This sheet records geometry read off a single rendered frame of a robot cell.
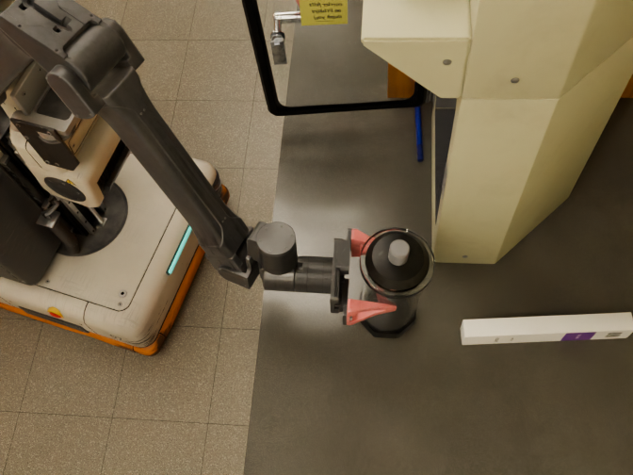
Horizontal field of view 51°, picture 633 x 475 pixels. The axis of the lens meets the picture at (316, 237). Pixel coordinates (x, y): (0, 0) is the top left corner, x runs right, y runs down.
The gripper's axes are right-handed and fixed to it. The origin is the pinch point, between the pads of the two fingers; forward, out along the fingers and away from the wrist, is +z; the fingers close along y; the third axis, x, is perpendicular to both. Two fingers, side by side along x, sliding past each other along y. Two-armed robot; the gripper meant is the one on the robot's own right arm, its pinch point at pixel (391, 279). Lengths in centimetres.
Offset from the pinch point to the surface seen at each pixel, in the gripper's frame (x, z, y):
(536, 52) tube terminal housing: -40.0, 12.3, 10.6
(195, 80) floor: 115, -74, 125
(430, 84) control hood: -34.2, 2.0, 10.5
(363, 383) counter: 15.5, -3.4, -12.7
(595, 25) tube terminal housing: -42.6, 17.7, 12.1
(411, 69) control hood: -36.7, -0.5, 10.5
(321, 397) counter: 15.8, -10.1, -15.5
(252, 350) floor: 112, -38, 17
